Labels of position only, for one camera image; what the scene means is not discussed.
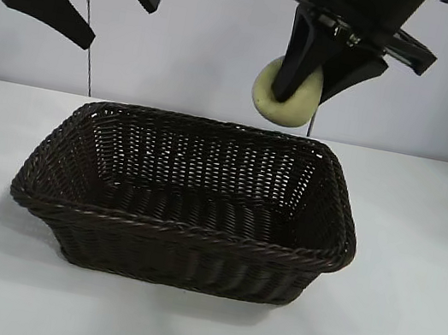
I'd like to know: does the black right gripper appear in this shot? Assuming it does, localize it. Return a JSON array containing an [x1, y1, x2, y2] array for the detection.
[[238, 0, 448, 128]]

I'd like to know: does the pale yellow egg yolk pastry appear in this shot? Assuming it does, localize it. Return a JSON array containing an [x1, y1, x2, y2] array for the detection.
[[245, 50, 327, 133]]

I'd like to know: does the dark brown woven basket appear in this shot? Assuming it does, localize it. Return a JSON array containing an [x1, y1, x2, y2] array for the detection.
[[0, 85, 377, 320]]

